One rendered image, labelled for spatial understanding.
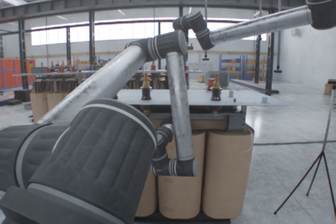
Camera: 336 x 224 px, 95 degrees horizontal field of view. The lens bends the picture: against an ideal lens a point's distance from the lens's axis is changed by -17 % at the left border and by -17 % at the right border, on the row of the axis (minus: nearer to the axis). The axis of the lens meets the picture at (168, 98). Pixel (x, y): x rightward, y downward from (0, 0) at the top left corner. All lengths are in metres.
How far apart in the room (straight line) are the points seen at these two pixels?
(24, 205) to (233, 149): 1.49
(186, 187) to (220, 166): 0.35
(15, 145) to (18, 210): 0.22
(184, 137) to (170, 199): 0.91
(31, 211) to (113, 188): 0.11
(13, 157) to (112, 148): 0.24
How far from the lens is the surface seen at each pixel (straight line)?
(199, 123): 1.61
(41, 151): 0.40
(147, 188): 1.80
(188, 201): 1.84
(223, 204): 1.91
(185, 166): 1.08
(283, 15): 1.14
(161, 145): 1.06
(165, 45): 1.05
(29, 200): 0.29
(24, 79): 13.75
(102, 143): 0.32
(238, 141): 1.59
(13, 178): 0.48
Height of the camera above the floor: 1.62
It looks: 10 degrees down
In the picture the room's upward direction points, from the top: straight up
